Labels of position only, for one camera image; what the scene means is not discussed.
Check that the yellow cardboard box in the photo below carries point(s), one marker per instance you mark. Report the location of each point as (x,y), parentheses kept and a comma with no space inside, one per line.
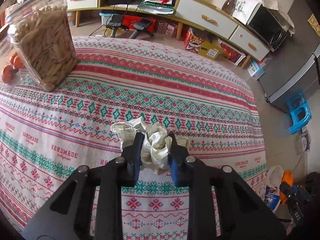
(202,43)

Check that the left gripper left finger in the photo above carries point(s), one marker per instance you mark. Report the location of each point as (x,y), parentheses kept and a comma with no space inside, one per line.
(88,204)

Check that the white plastic basin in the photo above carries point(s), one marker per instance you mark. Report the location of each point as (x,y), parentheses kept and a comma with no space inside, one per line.
(273,178)

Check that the long white wood cabinet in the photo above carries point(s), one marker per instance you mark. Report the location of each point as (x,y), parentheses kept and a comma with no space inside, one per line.
(195,13)

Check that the white paper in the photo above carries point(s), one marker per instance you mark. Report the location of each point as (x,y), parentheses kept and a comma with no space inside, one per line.
(156,145)

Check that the white blue carton box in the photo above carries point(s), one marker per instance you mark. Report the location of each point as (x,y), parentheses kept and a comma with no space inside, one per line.
(254,70)

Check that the blue plastic stool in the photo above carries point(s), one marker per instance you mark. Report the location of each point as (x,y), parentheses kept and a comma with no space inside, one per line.
(299,111)

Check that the patterned knit tablecloth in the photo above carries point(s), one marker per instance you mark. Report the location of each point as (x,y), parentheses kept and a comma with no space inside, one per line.
(45,136)

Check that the grey refrigerator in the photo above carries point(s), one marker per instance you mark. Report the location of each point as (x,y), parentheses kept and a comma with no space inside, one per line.
(294,68)

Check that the orange peel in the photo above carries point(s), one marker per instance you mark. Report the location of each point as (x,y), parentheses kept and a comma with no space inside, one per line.
(289,178)

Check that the black microwave oven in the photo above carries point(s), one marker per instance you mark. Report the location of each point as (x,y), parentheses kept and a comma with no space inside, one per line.
(263,23)

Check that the glass jar with oranges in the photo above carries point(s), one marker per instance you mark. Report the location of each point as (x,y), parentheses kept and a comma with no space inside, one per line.
(11,76)

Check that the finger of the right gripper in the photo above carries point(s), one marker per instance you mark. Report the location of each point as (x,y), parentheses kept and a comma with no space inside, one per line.
(286,191)
(302,194)

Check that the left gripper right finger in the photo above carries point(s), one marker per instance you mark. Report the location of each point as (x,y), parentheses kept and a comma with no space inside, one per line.
(221,204)

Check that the clear jar of seeds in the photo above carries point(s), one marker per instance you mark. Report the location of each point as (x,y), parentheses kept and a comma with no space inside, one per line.
(40,33)

